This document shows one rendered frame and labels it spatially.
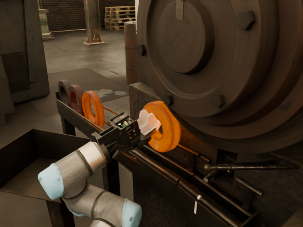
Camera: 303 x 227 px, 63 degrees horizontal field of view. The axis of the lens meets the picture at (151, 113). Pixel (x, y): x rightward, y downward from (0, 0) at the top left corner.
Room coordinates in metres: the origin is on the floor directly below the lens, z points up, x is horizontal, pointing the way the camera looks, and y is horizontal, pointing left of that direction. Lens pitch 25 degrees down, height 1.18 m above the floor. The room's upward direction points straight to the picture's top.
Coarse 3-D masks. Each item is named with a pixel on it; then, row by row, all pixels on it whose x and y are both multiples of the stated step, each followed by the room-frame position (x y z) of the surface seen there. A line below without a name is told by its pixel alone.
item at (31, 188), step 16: (32, 128) 0.84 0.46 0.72; (16, 144) 0.76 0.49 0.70; (32, 144) 0.82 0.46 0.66; (48, 144) 0.82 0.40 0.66; (64, 144) 0.79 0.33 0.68; (80, 144) 0.77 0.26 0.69; (0, 160) 0.69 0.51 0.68; (16, 160) 0.74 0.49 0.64; (32, 160) 0.80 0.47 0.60; (48, 160) 0.81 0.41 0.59; (0, 176) 0.67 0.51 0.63; (16, 176) 0.72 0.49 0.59; (32, 176) 0.71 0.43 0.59; (16, 192) 0.63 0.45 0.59; (32, 192) 0.62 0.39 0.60; (48, 208) 0.67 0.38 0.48; (64, 208) 0.68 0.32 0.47; (64, 224) 0.66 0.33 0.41
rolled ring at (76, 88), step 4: (72, 88) 1.22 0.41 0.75; (76, 88) 1.19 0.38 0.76; (80, 88) 1.20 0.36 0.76; (68, 92) 1.28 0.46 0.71; (72, 92) 1.25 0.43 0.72; (76, 92) 1.17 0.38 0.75; (80, 92) 1.18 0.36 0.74; (72, 96) 1.27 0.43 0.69; (76, 96) 1.18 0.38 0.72; (80, 96) 1.16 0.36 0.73; (72, 100) 1.27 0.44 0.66; (76, 100) 1.28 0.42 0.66; (80, 100) 1.15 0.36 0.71; (72, 104) 1.26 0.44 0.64; (76, 104) 1.27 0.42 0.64; (80, 104) 1.14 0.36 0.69; (72, 108) 1.25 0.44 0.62; (76, 108) 1.25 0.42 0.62; (80, 108) 1.15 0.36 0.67; (80, 112) 1.16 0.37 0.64; (84, 116) 1.17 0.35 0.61
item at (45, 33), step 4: (40, 0) 8.67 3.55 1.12; (40, 12) 7.98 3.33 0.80; (44, 12) 8.05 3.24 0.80; (48, 12) 8.12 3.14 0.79; (40, 16) 7.87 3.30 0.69; (44, 16) 7.97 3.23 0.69; (40, 20) 7.96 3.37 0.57; (44, 20) 8.04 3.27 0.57; (44, 24) 8.07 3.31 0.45; (44, 28) 8.06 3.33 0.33; (44, 32) 8.03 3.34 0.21; (48, 32) 8.10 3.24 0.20; (44, 36) 8.00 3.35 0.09; (48, 36) 8.08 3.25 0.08; (52, 36) 8.11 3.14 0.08
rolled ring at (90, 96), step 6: (84, 96) 1.10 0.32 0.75; (90, 96) 1.05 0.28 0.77; (96, 96) 1.05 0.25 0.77; (84, 102) 1.11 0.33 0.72; (96, 102) 1.02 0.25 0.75; (84, 108) 1.12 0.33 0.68; (90, 108) 1.13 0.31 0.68; (96, 108) 1.01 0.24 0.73; (102, 108) 1.02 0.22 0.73; (84, 114) 1.13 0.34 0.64; (90, 114) 1.12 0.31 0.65; (96, 114) 1.01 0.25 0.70; (102, 114) 1.01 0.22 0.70; (96, 120) 1.01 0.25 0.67; (102, 120) 1.01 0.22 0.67; (102, 126) 1.04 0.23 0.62
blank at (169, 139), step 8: (152, 104) 0.67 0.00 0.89; (160, 104) 0.65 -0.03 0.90; (152, 112) 0.66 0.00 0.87; (160, 112) 0.64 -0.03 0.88; (168, 112) 0.62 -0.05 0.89; (160, 120) 0.63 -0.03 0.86; (168, 120) 0.61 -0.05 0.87; (176, 120) 0.62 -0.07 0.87; (168, 128) 0.61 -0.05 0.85; (176, 128) 0.60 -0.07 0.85; (160, 136) 0.65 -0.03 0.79; (168, 136) 0.60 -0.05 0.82; (176, 136) 0.60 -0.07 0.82; (152, 144) 0.66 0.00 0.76; (160, 144) 0.63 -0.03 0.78; (168, 144) 0.60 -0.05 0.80; (176, 144) 0.61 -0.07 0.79
